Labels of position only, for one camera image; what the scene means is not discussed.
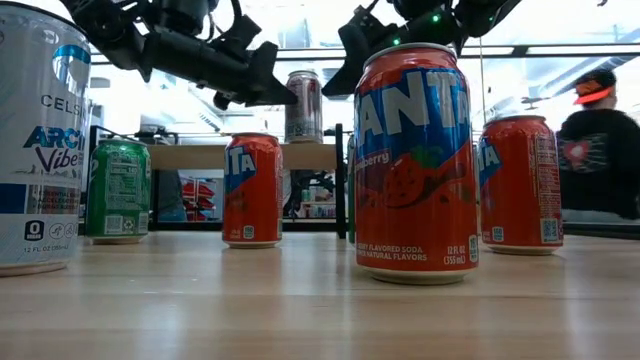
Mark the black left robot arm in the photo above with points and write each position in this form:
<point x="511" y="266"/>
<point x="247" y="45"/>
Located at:
<point x="110" y="30"/>

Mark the silver Diet Coke can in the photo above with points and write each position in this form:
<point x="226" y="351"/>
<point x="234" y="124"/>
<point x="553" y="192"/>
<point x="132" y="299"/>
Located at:
<point x="303" y="115"/>

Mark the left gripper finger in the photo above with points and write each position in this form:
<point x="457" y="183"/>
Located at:
<point x="265" y="90"/>
<point x="263" y="57"/>

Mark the wooden shelf board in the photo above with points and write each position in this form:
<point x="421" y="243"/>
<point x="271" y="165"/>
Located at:
<point x="190" y="156"/>

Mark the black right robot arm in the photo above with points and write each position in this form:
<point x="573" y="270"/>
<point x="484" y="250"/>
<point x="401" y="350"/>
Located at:
<point x="480" y="15"/>

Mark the small bottle shelf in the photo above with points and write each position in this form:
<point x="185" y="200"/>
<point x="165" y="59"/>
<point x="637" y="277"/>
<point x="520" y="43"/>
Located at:
<point x="316" y="207"/>

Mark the red storage bin rack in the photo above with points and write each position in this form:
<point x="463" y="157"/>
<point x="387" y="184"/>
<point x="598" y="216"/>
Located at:
<point x="199" y="192"/>

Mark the black equipment stand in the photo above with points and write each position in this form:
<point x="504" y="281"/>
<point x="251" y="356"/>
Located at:
<point x="299" y="190"/>

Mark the white Celsius Arctic Vibe can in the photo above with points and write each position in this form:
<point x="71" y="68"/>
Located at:
<point x="40" y="150"/>

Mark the red Fanta can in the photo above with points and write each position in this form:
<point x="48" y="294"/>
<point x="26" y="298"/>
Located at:
<point x="252" y="200"/>
<point x="415" y="175"/>
<point x="520" y="190"/>

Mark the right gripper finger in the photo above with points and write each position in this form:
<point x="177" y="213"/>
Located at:
<point x="352" y="55"/>

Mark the person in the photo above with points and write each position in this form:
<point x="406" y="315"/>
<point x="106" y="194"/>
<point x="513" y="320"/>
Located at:
<point x="600" y="160"/>

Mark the wooden shelf with black frame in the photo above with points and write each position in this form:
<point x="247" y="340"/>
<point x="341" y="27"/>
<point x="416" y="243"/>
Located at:
<point x="340" y="190"/>

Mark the black aluminium table frame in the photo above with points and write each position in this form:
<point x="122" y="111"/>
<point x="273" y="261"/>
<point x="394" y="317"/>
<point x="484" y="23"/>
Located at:
<point x="600" y="231"/>

